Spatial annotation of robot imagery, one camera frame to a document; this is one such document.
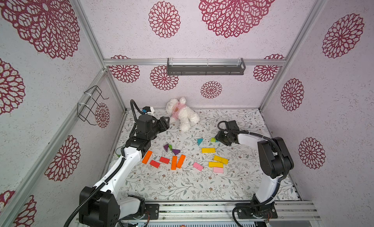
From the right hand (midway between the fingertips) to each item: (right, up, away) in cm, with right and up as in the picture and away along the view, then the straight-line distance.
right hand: (216, 135), depth 100 cm
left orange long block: (-46, -13, -7) cm, 48 cm away
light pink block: (-1, -20, -11) cm, 23 cm away
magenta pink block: (-14, -18, -10) cm, 25 cm away
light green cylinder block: (-3, -3, 0) cm, 4 cm away
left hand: (-32, +10, -20) cm, 39 cm away
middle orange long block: (-28, -16, -10) cm, 34 cm away
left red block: (-41, -17, -9) cm, 45 cm away
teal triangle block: (-11, -4, +1) cm, 12 cm away
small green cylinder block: (-31, -7, -2) cm, 32 cm away
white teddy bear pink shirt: (-26, +18, +10) cm, 33 cm away
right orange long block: (-24, -16, -8) cm, 30 cm away
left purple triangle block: (-34, -8, -3) cm, 35 cm away
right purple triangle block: (-28, -10, -5) cm, 30 cm away
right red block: (-35, -15, -7) cm, 38 cm away
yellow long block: (-2, -17, -10) cm, 20 cm away
